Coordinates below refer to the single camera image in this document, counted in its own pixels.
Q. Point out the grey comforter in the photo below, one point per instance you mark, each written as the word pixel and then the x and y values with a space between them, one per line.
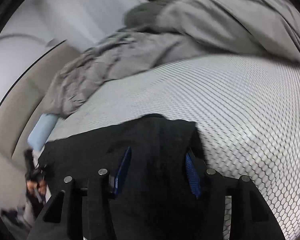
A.
pixel 180 30

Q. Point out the left hand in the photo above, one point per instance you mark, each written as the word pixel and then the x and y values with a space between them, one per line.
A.
pixel 41 187

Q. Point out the beige headboard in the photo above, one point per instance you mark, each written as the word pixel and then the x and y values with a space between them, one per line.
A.
pixel 21 107

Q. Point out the white honeycomb mattress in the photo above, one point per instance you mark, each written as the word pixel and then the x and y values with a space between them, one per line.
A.
pixel 247 110

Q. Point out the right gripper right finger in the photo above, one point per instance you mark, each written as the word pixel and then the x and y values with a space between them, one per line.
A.
pixel 195 169

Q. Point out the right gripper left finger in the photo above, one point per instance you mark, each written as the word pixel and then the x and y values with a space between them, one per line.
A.
pixel 122 171

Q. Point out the light blue pillow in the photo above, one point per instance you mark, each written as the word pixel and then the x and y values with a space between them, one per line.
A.
pixel 42 131

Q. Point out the black pants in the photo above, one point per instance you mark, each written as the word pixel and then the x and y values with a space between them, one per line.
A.
pixel 156 201

